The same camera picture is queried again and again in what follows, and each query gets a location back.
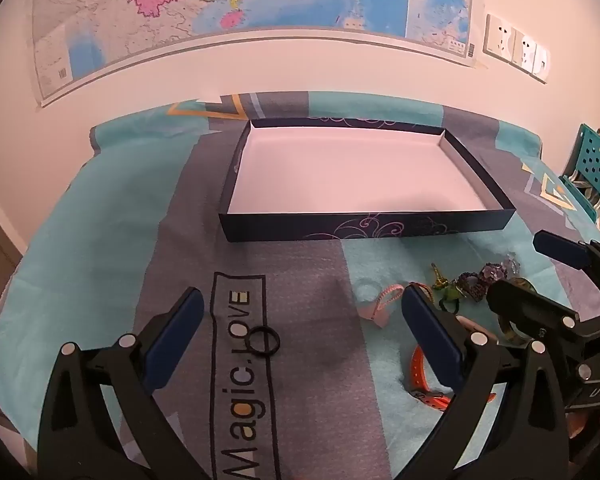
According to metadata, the dark blue cardboard box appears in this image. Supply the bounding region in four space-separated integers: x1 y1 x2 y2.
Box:
218 118 516 244

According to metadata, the white patterned cloth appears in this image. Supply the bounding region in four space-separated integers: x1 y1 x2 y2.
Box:
560 174 600 242

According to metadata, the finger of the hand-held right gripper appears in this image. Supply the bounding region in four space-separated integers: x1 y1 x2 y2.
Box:
486 280 600 361
533 230 600 286

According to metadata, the purple bead bracelet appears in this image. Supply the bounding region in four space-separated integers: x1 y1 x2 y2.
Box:
455 262 511 302

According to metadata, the white wall socket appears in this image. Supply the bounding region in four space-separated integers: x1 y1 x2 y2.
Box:
530 42 551 84
511 27 537 71
482 12 516 58

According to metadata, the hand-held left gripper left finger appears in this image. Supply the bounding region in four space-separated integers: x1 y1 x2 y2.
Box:
37 287 206 480

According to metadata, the teal perforated rack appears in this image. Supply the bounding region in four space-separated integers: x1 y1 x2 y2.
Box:
575 122 600 207

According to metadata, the black ring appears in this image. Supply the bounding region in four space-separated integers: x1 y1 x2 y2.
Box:
245 326 280 359

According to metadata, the green and gold ring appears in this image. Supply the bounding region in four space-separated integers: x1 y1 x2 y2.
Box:
430 262 463 307

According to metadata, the olive patterned bangle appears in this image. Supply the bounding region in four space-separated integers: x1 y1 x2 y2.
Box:
499 280 537 347

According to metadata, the orange smart watch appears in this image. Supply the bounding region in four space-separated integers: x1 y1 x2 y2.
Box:
411 314 496 413

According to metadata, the pink clear ring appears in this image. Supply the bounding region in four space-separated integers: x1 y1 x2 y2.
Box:
355 280 406 329

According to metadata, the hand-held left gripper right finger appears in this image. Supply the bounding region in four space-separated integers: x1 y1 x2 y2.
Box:
401 284 576 480

